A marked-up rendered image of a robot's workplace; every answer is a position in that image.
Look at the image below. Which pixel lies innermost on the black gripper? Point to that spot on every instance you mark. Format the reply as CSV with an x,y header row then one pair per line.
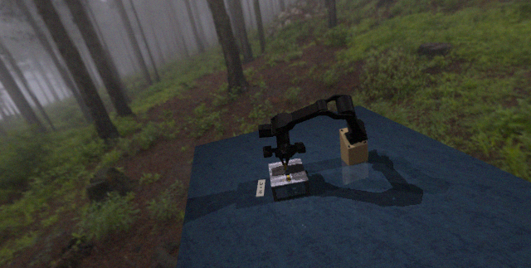
x,y
267,150

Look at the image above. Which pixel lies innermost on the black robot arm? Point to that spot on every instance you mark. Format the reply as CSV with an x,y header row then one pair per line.
x,y
281,123

